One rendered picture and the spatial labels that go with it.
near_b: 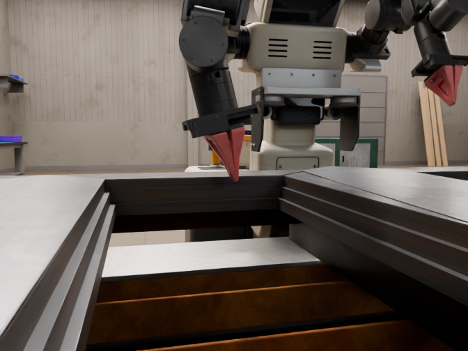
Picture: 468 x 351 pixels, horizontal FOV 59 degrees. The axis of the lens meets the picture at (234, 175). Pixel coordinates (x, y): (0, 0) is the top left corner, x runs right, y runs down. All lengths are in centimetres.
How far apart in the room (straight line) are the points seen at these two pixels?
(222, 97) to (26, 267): 40
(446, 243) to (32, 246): 28
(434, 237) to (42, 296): 28
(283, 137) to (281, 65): 19
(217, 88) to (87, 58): 1159
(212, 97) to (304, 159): 62
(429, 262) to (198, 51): 33
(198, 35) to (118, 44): 1163
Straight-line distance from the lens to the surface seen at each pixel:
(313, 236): 72
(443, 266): 34
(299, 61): 116
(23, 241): 27
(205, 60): 50
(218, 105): 56
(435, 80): 100
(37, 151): 1219
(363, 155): 768
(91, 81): 1203
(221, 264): 81
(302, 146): 117
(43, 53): 1233
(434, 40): 102
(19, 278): 21
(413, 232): 37
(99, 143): 1191
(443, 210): 38
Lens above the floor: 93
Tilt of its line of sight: 5 degrees down
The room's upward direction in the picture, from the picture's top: straight up
